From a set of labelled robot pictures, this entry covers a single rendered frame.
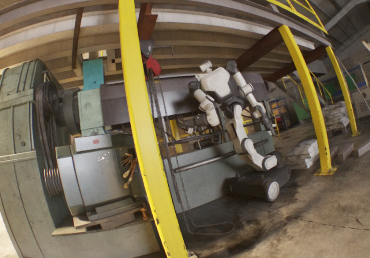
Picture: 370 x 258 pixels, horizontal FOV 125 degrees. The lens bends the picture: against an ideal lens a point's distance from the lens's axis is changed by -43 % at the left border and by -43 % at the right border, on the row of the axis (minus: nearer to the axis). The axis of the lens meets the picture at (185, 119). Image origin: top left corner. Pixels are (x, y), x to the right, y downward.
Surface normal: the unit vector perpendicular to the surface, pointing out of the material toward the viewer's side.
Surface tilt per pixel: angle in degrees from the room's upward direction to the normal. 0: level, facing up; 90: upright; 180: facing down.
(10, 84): 80
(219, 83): 101
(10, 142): 90
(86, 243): 90
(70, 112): 107
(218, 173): 90
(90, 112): 90
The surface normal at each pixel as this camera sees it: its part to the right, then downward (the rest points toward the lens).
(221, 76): -0.07, 0.07
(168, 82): 0.28, -0.41
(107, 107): 0.33, -0.21
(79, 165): 0.62, -0.25
